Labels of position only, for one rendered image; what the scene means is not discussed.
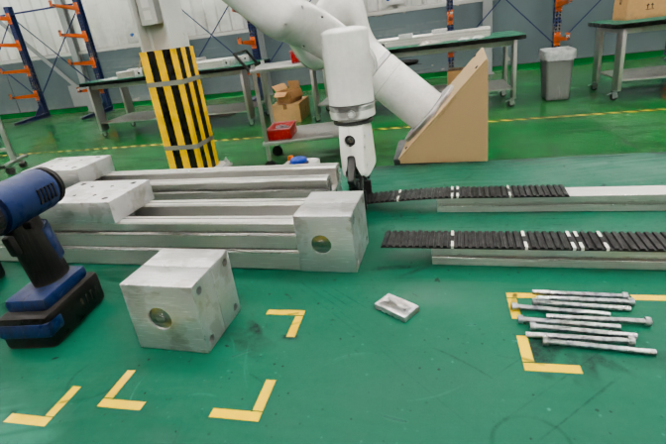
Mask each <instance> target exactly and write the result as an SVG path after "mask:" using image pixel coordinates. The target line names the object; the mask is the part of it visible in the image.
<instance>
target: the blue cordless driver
mask: <svg viewBox="0 0 666 444"><path fill-rule="evenodd" d="M64 195H65V186H64V183H63V181H62V179H61V177H60V176H59V175H58V174H57V173H56V172H55V171H53V170H52V169H50V168H47V167H44V166H38V167H35V168H31V169H28V170H25V171H23V172H21V173H18V174H16V175H14V176H11V177H9V178H7V179H5V180H2V181H0V236H5V237H4V238H2V243H3V244H4V246H5V247H6V249H7V251H8V252H9V254H10V255H11V257H17V259H18V260H19V262H20V264H21V266H22V267H23V269H24V271H25V272H26V274H27V276H28V278H29V279H30V281H31V282H29V283H28V284H27V285H25V286H24V287H23V288H22V289H20V290H19V291H18V292H16V293H15V294H14V295H12V296H11V297H10V298H8V299H7V300H6V301H5V306H6V308H7V310H8V312H6V313H5V314H4V315H3V316H1V317H0V338H1V339H3V340H5V341H6V343H7V345H8V347H10V348H11V349H26V348H51V347H55V346H57V345H59V344H60V343H61V342H62V341H63V340H64V339H65V338H66V336H67V335H68V334H69V333H70V332H71V331H72V330H73V329H74V328H75V327H76V326H77V325H78V324H79V323H80V322H81V321H82V320H83V319H84V318H85V317H86V316H87V315H88V314H89V313H90V312H91V311H92V310H93V309H94V308H95V307H96V306H97V304H98V303H99V302H100V301H101V300H102V299H103V298H104V292H103V290H102V287H101V284H100V281H99V279H98V276H97V274H96V273H94V272H90V273H87V272H86V270H85V267H84V266H69V265H68V263H67V262H66V260H65V258H64V257H63V255H64V250H63V248H62V246H61V244H60V242H59V240H58V239H57V237H56V234H55V232H54V231H53V229H52V227H51V225H50V223H49V221H48V220H47V219H41V217H40V216H39V215H40V214H42V213H43V212H45V211H47V210H48V209H50V208H52V207H54V206H55V205H56V204H57V203H58V202H60V201H61V200H62V199H63V198H64Z"/></svg>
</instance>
